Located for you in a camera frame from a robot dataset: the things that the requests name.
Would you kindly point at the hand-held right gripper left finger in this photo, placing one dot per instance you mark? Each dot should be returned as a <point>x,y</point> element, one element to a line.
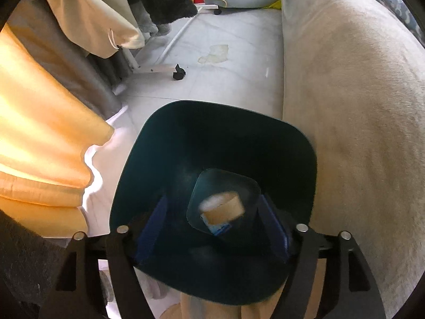
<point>154,229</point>

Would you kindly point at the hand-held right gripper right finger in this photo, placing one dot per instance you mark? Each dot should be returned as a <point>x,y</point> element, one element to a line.
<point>274,226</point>

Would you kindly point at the brown cardboard tube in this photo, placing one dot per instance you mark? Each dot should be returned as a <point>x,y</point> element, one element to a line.
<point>225,209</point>

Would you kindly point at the dark teal trash bin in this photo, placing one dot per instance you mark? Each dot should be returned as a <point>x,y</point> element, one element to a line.
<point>215,139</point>

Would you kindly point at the dark grey cloth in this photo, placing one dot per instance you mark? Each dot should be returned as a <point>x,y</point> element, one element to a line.
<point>26,265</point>

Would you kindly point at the grey upholstered bed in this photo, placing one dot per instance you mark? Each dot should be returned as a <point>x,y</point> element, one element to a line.
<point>348,106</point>

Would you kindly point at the orange curtain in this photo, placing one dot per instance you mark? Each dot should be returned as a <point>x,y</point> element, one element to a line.
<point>40,123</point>

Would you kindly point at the white clothes rack base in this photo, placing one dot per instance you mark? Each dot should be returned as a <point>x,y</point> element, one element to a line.
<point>156,69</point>

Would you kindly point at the hanging clothes on rack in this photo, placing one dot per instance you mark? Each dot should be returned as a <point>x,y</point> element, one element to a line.
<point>73,69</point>

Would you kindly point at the grey-green knit garment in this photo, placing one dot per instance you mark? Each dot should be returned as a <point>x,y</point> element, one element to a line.
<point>149,23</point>

